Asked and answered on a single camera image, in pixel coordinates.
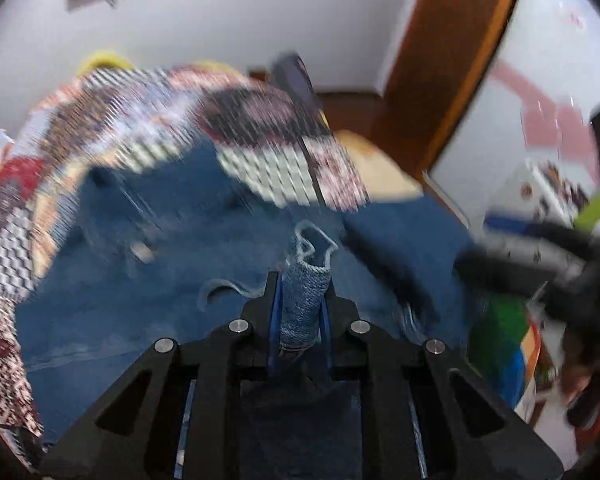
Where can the yellow orange blanket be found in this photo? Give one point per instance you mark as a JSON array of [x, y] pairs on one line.
[[103, 59]]

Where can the blue denim jacket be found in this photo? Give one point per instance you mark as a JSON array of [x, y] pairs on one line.
[[178, 250]]

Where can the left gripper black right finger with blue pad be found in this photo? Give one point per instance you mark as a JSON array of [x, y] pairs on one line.
[[426, 414]]

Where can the white sliding door with hearts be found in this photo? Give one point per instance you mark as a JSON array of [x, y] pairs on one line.
[[533, 105]]

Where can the patchwork patterned bed quilt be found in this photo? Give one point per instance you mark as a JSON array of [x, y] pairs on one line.
[[280, 147]]

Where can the brown wooden wardrobe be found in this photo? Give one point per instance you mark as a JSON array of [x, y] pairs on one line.
[[444, 51]]

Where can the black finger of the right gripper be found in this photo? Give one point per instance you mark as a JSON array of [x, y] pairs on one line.
[[483, 268]]

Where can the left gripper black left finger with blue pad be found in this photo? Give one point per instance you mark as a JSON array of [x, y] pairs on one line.
[[177, 407]]

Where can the dark bag beside bed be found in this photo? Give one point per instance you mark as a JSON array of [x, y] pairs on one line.
[[288, 73]]

